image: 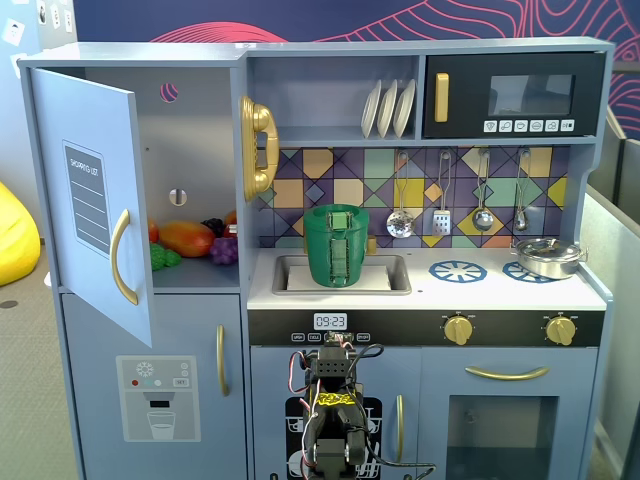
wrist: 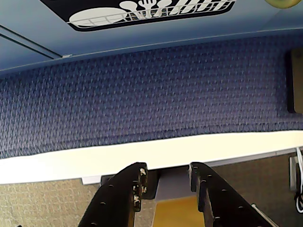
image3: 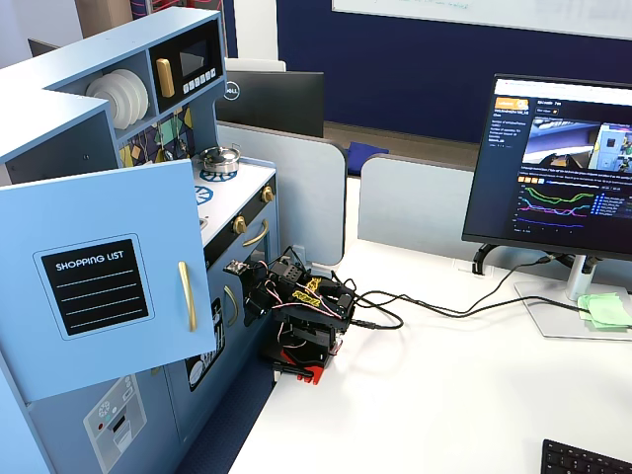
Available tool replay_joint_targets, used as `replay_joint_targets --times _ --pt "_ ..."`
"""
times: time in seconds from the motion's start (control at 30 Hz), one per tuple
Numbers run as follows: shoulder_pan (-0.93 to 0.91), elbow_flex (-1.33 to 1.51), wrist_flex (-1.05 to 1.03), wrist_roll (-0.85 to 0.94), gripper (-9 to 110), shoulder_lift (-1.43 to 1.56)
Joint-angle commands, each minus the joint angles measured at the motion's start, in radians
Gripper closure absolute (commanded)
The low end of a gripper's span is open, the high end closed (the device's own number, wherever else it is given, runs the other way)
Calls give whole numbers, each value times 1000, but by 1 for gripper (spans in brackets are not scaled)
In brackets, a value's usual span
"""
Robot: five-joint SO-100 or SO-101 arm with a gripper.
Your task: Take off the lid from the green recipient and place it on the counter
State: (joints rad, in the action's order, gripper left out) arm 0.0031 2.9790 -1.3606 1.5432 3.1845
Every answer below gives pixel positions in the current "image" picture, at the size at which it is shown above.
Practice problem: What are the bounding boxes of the blue toy kitchen unit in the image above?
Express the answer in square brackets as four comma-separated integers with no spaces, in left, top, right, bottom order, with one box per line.
[17,35,616,480]

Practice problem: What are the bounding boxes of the grey toy sink basin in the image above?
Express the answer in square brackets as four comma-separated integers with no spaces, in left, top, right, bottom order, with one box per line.
[271,253,413,297]

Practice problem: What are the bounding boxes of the gold fridge door handle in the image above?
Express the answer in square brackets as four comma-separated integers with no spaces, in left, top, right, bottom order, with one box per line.
[110,208,140,307]

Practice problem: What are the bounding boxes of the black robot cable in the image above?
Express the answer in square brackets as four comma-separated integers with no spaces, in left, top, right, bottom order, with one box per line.
[349,343,437,475]

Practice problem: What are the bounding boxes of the black toy microwave door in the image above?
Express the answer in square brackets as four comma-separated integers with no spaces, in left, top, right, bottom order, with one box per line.
[421,51,607,140]

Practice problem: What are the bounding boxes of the gold dishwasher door handle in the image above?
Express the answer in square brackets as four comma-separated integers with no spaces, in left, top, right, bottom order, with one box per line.
[395,394,406,464]

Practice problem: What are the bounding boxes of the toy mango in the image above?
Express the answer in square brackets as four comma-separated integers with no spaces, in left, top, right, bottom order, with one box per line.
[158,220,217,259]

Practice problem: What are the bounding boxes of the grey office partition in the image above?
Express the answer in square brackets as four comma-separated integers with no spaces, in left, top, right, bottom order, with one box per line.
[581,191,640,480]

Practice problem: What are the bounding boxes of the gold toy telephone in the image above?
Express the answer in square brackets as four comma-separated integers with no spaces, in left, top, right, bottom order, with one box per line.
[238,95,281,204]

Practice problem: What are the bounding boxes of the blue oven door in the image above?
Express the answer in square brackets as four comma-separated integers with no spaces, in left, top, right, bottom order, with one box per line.
[421,346,599,480]

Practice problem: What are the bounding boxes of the blue fridge door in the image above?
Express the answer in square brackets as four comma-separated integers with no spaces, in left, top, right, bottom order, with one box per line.
[28,67,154,349]

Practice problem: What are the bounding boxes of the metal skimmer spoon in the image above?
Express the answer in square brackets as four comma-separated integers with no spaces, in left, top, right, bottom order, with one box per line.
[385,151,417,240]

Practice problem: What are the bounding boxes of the purple toy grapes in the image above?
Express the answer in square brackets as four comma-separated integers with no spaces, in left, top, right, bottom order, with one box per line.
[209,236,239,268]

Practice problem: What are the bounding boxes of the gold freezer door handle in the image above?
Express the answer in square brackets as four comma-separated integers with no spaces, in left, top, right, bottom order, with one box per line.
[215,324,232,398]

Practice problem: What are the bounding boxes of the yellow bean bag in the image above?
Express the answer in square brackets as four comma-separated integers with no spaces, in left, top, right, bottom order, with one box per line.
[0,180,41,289]

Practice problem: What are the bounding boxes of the metal ladle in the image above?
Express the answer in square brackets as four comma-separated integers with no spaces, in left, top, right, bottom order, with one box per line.
[471,149,497,233]

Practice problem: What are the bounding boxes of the small metal spoon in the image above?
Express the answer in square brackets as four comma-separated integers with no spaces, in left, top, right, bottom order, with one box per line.
[513,149,533,233]

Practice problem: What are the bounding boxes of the metal slotted spatula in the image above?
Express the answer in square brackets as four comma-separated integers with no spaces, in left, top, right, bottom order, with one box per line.
[431,151,454,237]

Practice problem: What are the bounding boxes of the blue freezer door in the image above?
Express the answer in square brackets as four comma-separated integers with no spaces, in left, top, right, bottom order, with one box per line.
[60,293,247,480]

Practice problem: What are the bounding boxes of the gold stove knob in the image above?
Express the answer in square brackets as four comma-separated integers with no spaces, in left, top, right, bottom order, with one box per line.
[544,315,578,348]
[442,314,475,347]

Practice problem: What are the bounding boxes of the steel toy pot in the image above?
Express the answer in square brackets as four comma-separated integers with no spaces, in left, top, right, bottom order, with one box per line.
[510,243,588,281]

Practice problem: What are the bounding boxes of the green toy grapes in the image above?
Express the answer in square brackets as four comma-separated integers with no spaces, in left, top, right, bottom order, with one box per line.
[149,242,183,273]

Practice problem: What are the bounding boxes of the green plastic container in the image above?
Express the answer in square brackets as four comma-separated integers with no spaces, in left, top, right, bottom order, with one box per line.
[303,219,371,291]

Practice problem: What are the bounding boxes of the blue dishwasher door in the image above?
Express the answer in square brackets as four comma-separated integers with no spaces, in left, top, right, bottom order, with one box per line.
[249,345,422,480]

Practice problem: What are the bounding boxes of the green round plate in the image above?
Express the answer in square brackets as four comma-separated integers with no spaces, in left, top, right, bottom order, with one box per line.
[303,203,371,234]

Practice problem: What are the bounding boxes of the gold microwave handle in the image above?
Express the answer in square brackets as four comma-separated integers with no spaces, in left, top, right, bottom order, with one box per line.
[433,72,451,124]

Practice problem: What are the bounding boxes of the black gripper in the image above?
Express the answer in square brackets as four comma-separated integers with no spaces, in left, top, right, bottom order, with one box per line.
[315,344,357,381]

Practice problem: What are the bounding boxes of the red white servo wire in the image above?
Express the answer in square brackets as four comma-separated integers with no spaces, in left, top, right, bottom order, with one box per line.
[288,349,322,447]

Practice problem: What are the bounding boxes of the gold oven door handle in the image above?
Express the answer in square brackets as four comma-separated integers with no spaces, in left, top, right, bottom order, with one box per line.
[464,365,552,383]

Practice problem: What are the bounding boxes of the white toy plate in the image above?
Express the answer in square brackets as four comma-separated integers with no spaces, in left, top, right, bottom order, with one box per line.
[392,78,418,139]
[360,79,384,140]
[375,79,400,140]

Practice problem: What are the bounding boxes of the white sheet in sink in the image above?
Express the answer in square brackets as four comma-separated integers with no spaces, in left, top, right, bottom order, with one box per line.
[286,264,392,292]

